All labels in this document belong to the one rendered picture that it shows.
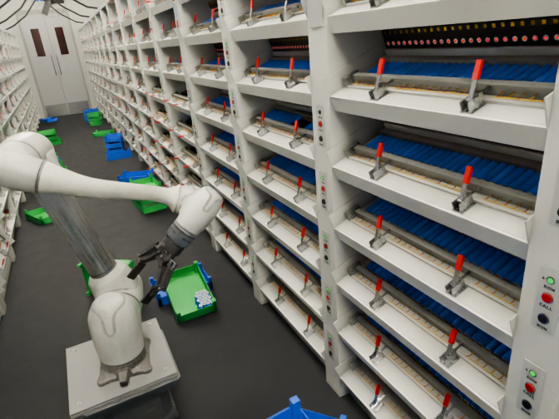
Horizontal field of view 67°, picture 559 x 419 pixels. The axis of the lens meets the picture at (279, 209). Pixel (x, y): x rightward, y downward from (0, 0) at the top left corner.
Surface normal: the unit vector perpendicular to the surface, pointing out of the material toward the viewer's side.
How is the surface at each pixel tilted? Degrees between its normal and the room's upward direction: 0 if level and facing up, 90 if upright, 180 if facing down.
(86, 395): 2
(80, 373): 2
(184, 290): 19
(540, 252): 90
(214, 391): 0
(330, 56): 90
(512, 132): 111
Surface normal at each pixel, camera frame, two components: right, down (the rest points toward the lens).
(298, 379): -0.08, -0.92
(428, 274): -0.39, -0.77
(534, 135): -0.80, 0.55
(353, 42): 0.45, 0.31
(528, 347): -0.89, 0.24
